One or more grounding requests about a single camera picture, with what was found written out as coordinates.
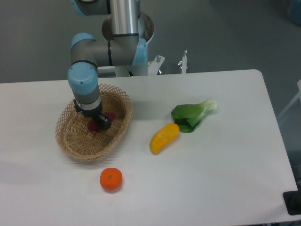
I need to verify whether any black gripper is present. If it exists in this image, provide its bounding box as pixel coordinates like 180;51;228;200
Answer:
73;99;111;130

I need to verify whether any purple sweet potato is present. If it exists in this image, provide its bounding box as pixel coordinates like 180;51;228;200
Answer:
87;112;116;132

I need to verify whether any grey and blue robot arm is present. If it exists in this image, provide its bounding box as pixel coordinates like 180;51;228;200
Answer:
67;0;148;130

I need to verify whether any woven wicker basket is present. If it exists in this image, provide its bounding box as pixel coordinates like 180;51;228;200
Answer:
55;84;132;161

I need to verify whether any orange mandarin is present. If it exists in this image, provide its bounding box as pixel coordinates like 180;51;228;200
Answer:
99;168;123;191

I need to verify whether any green bok choy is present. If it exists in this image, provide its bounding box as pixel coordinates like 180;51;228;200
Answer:
171;98;218;133

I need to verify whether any black device at table corner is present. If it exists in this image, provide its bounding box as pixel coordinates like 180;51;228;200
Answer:
283;191;301;216

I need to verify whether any white metal base frame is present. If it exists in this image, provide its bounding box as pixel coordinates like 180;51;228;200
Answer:
96;49;189;78

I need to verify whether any white frame at right edge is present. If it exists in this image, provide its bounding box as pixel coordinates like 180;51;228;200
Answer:
277;80;301;121

